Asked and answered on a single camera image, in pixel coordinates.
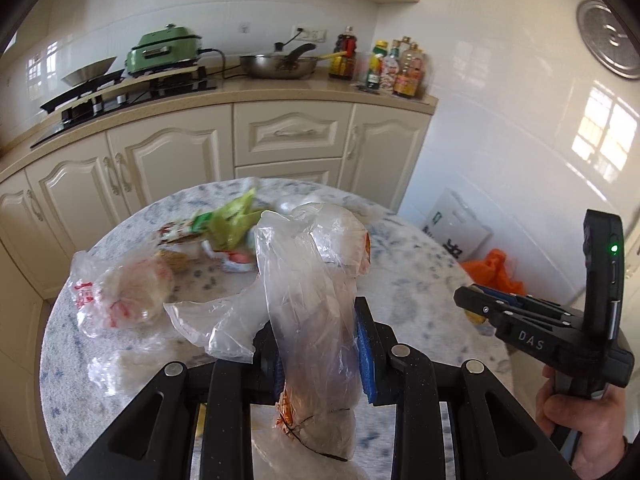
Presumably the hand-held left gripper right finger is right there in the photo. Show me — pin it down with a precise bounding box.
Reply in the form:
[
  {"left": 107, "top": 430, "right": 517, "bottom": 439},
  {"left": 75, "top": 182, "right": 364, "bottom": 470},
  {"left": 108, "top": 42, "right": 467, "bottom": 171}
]
[{"left": 352, "top": 297, "right": 576, "bottom": 480}]

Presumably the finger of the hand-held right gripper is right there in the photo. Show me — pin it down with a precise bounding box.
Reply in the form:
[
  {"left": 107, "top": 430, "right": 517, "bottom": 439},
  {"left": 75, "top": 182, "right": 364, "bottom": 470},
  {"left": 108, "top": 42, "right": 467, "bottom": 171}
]
[
  {"left": 453, "top": 286, "right": 583, "bottom": 333},
  {"left": 471, "top": 284, "right": 583, "bottom": 322}
]

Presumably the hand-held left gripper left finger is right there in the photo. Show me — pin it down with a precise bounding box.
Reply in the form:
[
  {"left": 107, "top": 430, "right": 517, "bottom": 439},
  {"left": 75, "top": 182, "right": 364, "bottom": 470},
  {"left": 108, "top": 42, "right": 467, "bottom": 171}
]
[{"left": 65, "top": 322, "right": 287, "bottom": 480}]

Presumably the large clear plastic bag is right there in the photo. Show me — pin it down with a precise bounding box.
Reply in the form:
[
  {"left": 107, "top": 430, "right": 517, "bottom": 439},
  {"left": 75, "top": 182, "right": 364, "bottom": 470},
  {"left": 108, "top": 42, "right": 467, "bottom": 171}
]
[{"left": 164, "top": 202, "right": 373, "bottom": 463}]

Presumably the red white candy wrapper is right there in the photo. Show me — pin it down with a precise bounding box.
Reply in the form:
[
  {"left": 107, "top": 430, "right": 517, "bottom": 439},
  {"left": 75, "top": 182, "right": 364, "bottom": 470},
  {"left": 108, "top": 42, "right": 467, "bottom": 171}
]
[{"left": 220, "top": 249, "right": 257, "bottom": 274}]

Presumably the white plastic film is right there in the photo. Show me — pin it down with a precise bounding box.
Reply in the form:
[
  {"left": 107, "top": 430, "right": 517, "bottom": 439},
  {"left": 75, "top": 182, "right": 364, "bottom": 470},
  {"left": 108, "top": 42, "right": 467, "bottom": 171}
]
[{"left": 87, "top": 349, "right": 168, "bottom": 396}]

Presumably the brown biscuit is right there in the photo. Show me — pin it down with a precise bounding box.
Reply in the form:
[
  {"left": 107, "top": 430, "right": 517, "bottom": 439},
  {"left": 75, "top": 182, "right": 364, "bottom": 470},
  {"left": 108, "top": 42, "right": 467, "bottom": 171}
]
[{"left": 154, "top": 247, "right": 192, "bottom": 275}]

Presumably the green snack wrapper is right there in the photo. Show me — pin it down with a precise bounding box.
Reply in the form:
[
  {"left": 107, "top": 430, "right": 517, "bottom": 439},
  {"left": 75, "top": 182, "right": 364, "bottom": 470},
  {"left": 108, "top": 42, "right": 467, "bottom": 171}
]
[{"left": 192, "top": 187, "right": 265, "bottom": 252}]

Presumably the clear bag with red print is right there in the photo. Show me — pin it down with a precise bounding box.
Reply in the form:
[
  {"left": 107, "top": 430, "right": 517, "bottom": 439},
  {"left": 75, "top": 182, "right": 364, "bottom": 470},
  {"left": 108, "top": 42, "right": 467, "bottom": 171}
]
[{"left": 70, "top": 249, "right": 177, "bottom": 342}]

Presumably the red white patterned packet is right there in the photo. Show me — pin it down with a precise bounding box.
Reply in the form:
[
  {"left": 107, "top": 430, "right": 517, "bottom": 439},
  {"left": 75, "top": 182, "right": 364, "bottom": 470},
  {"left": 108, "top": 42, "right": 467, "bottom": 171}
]
[{"left": 156, "top": 220, "right": 201, "bottom": 247}]

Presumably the small clear plastic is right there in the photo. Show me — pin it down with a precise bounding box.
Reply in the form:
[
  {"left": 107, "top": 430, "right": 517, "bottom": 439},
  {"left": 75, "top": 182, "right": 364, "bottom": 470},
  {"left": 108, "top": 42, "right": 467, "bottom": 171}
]
[{"left": 276, "top": 194, "right": 321, "bottom": 217}]

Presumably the person's right hand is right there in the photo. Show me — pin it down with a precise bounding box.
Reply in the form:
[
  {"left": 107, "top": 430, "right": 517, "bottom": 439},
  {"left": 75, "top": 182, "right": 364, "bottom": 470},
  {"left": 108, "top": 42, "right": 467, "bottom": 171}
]
[{"left": 535, "top": 365, "right": 628, "bottom": 480}]

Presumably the orange plastic bag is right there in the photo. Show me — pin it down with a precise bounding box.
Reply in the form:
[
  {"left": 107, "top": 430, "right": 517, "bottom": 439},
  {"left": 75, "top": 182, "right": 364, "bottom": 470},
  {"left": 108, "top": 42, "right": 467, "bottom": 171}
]
[{"left": 460, "top": 247, "right": 528, "bottom": 296}]

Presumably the white blue patterned tablecloth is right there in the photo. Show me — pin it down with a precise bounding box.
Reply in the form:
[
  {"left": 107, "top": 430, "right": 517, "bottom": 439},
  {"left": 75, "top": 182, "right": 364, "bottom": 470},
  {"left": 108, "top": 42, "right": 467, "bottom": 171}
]
[{"left": 40, "top": 177, "right": 516, "bottom": 480}]

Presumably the white paper bag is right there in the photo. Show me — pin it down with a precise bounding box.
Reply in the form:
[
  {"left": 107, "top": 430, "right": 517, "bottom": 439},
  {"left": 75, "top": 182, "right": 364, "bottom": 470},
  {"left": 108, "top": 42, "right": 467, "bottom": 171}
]
[{"left": 417, "top": 187, "right": 493, "bottom": 261}]

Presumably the cream cabinet door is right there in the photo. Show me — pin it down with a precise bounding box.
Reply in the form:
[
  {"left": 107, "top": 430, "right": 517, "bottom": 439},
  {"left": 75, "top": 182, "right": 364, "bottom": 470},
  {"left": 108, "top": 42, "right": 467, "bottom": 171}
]
[
  {"left": 341, "top": 105, "right": 433, "bottom": 213},
  {"left": 25, "top": 156, "right": 124, "bottom": 261},
  {"left": 0, "top": 172, "right": 68, "bottom": 301},
  {"left": 106, "top": 105, "right": 236, "bottom": 221}
]

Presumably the narrow cream cabinet drawer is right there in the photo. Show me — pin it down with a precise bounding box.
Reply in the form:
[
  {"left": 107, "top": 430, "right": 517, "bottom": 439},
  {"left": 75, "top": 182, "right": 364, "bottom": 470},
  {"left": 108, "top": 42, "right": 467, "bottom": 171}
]
[{"left": 234, "top": 158, "right": 345, "bottom": 187}]

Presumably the brown bottle orange label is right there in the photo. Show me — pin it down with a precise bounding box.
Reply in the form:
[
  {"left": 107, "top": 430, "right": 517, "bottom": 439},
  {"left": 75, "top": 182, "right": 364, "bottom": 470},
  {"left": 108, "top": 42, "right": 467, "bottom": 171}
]
[{"left": 394, "top": 37, "right": 426, "bottom": 98}]

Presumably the clear bottle red label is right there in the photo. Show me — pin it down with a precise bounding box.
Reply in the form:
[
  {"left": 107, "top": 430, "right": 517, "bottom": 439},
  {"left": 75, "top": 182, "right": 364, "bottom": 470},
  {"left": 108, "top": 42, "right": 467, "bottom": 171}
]
[{"left": 381, "top": 42, "right": 403, "bottom": 93}]

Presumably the cream corner cabinet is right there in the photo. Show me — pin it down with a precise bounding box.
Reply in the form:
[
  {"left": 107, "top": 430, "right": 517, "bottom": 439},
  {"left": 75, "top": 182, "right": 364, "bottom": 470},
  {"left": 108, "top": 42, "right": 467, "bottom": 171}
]
[{"left": 0, "top": 240, "right": 56, "bottom": 461}]

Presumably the green yellow sauce bottle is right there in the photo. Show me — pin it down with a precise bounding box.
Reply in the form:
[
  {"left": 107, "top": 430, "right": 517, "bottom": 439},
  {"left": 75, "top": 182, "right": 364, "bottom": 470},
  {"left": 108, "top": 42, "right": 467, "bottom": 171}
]
[{"left": 367, "top": 40, "right": 390, "bottom": 92}]

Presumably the dark oil bottle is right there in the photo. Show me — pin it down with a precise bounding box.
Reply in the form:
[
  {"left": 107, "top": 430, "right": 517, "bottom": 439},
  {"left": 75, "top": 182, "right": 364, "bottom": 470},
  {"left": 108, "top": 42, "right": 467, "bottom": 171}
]
[{"left": 328, "top": 26, "right": 359, "bottom": 81}]

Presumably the black gas stove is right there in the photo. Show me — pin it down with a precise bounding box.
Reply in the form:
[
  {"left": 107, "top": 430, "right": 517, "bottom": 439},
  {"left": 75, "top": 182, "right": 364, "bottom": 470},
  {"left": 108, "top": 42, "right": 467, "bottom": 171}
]
[{"left": 30, "top": 65, "right": 218, "bottom": 150}]

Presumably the steel frying pan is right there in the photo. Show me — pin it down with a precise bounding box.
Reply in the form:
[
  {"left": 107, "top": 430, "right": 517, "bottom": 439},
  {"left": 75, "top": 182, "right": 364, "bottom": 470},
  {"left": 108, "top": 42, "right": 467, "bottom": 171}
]
[{"left": 239, "top": 43, "right": 321, "bottom": 80}]

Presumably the green electric cooker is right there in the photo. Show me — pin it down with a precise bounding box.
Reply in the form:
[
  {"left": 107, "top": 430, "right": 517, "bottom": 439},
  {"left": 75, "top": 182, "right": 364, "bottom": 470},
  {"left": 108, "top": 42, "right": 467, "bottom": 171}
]
[{"left": 124, "top": 23, "right": 203, "bottom": 77}]

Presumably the steel wok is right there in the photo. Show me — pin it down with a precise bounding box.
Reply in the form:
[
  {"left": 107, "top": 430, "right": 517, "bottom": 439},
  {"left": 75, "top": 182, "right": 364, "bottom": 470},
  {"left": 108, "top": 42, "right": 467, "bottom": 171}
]
[{"left": 61, "top": 56, "right": 118, "bottom": 86}]

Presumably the black power cord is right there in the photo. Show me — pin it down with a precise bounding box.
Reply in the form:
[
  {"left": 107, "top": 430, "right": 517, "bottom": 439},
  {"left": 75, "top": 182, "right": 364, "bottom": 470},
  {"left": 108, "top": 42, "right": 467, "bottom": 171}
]
[{"left": 199, "top": 48, "right": 251, "bottom": 82}]

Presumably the white wall socket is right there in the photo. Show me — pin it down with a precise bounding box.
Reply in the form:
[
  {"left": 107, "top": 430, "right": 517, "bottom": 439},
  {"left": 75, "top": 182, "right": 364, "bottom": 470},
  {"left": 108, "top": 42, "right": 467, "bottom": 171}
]
[{"left": 292, "top": 25, "right": 327, "bottom": 43}]

